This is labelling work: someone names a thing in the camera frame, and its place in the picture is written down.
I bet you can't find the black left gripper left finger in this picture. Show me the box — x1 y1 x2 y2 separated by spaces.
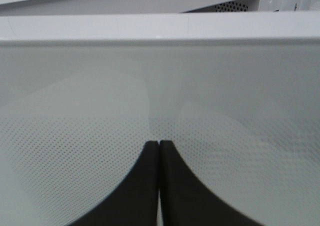
71 141 160 226

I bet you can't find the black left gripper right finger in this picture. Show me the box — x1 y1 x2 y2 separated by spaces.
159 140 259 226

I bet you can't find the white microwave door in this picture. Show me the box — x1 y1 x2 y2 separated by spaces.
0 11 320 226

